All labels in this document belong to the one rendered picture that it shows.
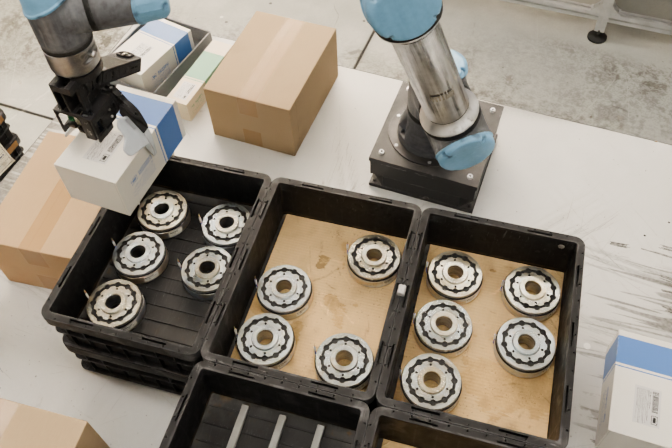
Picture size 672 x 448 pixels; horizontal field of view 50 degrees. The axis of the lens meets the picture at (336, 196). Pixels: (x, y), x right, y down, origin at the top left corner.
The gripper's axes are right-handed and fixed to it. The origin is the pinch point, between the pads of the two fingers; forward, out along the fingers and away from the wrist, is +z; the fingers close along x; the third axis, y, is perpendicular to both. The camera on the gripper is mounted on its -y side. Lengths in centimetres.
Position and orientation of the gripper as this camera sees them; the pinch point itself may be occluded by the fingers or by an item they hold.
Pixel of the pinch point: (121, 141)
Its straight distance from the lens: 129.9
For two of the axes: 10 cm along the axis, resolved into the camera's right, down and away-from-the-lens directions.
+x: 9.3, 2.7, -2.4
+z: 0.4, 6.0, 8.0
